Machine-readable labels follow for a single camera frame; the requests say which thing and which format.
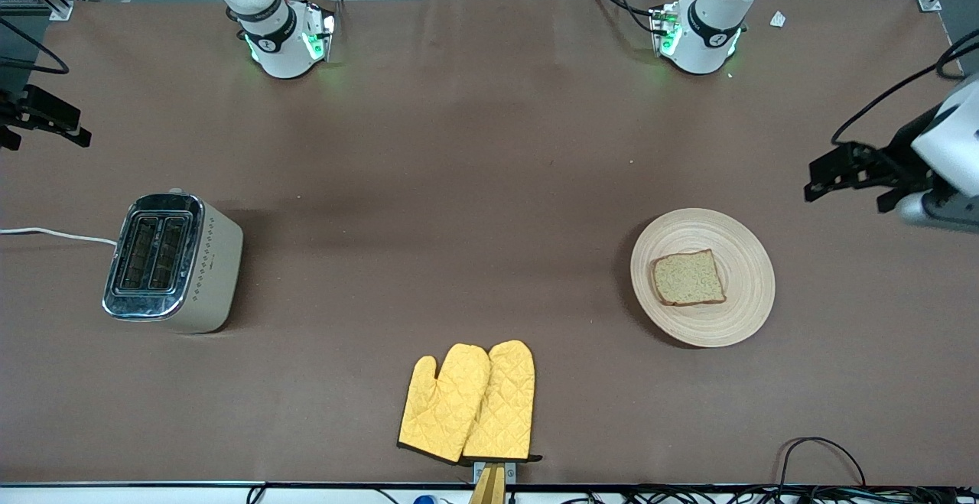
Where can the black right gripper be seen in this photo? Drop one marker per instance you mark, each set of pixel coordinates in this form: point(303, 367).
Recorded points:
point(38, 112)

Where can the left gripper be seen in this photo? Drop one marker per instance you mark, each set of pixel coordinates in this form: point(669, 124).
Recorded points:
point(905, 154)

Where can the brown toast slice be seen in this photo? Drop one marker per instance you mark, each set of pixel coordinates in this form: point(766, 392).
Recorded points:
point(688, 278)

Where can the round wooden plate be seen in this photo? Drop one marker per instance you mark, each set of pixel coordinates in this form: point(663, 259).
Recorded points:
point(704, 328)

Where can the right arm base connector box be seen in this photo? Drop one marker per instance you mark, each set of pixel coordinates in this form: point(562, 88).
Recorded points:
point(320, 34)

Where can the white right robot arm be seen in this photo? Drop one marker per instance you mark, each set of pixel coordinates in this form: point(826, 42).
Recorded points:
point(275, 37)

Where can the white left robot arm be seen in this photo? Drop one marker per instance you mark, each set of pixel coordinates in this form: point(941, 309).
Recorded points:
point(707, 37)

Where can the small white paper scrap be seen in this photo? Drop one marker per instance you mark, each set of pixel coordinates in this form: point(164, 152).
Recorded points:
point(778, 19)

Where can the beige chrome two-slot toaster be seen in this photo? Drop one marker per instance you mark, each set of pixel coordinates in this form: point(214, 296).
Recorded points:
point(180, 267)

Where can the brown table cover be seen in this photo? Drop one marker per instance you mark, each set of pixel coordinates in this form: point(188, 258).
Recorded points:
point(459, 183)

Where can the yellow quilted oven mitt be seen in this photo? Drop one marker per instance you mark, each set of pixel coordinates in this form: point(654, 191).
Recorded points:
point(505, 404)
point(443, 404)

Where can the small blue object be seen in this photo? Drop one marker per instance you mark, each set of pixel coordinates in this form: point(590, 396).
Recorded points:
point(427, 499)

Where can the wooden clamp bracket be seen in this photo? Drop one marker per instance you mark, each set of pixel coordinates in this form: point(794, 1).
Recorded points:
point(491, 482)

